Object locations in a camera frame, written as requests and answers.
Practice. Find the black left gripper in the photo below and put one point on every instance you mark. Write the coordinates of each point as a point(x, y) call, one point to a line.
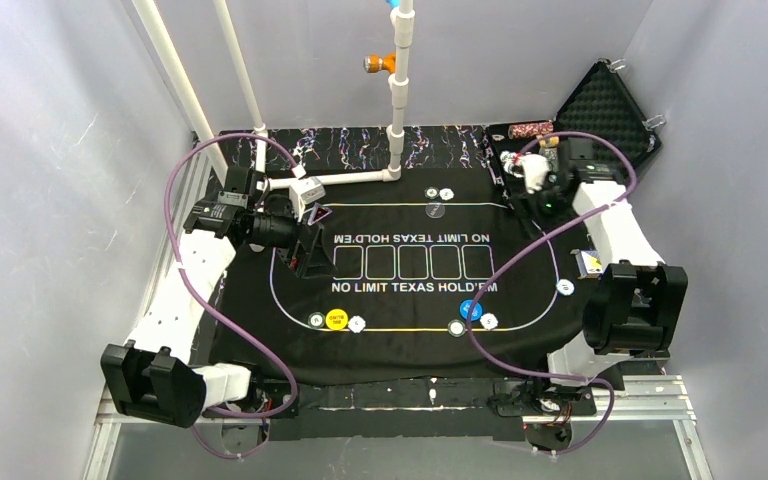
point(306, 237)

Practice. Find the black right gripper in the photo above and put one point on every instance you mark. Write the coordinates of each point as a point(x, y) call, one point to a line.
point(525, 201)

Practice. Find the green poker chip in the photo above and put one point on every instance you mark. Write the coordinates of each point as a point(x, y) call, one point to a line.
point(316, 320)
point(431, 193)
point(456, 328)

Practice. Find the yellow big blind button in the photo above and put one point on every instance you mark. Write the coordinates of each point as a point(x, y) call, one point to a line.
point(336, 319)

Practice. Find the white blue poker chip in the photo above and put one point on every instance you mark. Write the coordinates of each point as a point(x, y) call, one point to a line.
point(446, 194)
point(489, 321)
point(356, 324)

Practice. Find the blue playing card deck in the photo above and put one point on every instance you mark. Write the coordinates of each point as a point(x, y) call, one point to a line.
point(588, 263)

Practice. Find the white light-blue ten chip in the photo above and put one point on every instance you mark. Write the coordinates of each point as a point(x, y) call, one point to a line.
point(565, 287)

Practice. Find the blue small blind button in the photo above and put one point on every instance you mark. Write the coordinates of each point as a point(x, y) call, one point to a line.
point(471, 311)

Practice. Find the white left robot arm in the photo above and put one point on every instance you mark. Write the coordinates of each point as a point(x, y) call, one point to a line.
point(149, 375)

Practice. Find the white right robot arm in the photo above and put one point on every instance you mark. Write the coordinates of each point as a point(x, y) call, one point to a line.
point(635, 306)

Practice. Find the yellow chip row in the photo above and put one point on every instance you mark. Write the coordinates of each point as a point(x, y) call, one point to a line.
point(549, 141)

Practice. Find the red white chip row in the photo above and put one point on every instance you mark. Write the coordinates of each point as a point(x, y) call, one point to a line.
point(529, 129)

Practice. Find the white chips in case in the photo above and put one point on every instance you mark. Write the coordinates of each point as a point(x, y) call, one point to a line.
point(511, 163)

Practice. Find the black poker chip case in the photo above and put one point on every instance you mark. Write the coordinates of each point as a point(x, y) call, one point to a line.
point(601, 104)

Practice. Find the black poker felt mat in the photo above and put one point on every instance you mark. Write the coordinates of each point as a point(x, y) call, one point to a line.
point(406, 274)

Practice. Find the orange clamp knob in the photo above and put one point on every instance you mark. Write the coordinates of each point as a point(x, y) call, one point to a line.
point(375, 63)

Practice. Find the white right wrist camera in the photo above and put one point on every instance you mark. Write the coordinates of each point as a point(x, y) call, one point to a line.
point(535, 169)

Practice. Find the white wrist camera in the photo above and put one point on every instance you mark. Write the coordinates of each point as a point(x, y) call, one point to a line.
point(304, 191)
point(535, 169)

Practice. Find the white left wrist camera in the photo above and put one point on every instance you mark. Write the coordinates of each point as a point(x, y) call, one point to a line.
point(304, 191)

